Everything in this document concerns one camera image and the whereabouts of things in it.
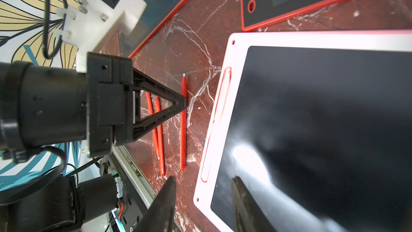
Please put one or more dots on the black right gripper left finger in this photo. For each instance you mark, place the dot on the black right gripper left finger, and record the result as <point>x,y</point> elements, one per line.
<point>160,215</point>

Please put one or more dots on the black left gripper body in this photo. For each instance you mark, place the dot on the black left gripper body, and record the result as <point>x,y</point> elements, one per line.
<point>109,103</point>

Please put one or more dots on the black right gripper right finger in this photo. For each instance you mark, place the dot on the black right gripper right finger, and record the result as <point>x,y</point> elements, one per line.
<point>248,215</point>

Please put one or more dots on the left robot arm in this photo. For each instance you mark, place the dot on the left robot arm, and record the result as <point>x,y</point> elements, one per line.
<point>42,107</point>

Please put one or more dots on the red stylus angled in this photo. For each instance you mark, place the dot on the red stylus angled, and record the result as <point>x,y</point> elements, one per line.
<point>160,139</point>

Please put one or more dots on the red tablet far left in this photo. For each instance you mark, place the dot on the red tablet far left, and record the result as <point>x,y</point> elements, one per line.
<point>156,14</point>

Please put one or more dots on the large pink writing tablet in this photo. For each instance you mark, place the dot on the large pink writing tablet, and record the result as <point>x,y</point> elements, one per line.
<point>318,126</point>

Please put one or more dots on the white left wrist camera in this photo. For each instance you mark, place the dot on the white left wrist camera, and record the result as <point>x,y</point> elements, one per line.
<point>90,26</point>

